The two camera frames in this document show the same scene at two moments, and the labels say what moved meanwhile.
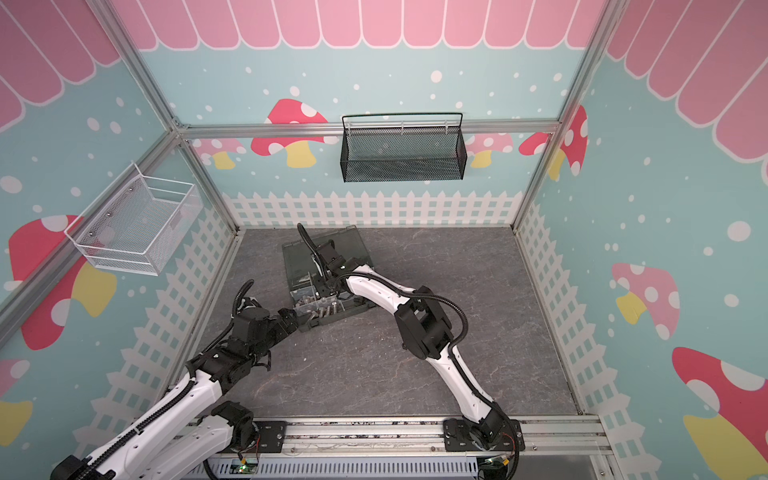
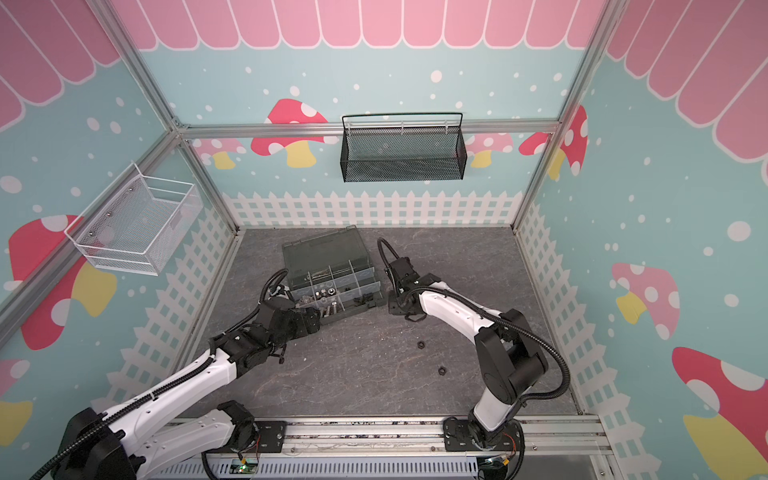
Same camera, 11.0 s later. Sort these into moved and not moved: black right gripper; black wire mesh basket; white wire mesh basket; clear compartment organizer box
Moved: black right gripper
Not moved: white wire mesh basket; black wire mesh basket; clear compartment organizer box
